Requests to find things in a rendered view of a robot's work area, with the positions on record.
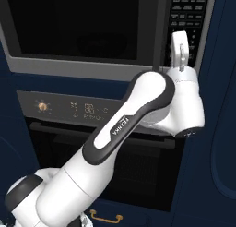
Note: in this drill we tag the black microwave door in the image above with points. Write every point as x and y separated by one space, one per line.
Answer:
73 24

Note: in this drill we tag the black and silver microwave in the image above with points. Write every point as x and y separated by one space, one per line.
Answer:
92 69

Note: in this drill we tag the black built-in oven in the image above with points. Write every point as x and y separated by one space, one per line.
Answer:
67 109

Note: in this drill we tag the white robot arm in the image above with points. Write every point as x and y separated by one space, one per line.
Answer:
76 181

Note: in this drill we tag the navy blue drawer front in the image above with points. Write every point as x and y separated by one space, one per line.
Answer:
144 217

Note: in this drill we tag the navy blue cupboard door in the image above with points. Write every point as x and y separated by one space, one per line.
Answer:
12 138
222 113

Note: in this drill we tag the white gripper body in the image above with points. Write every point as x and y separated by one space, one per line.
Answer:
177 43

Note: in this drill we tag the black oven door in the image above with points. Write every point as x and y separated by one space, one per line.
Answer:
144 175

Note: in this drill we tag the orange-lit oven knob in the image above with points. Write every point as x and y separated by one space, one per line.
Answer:
42 106

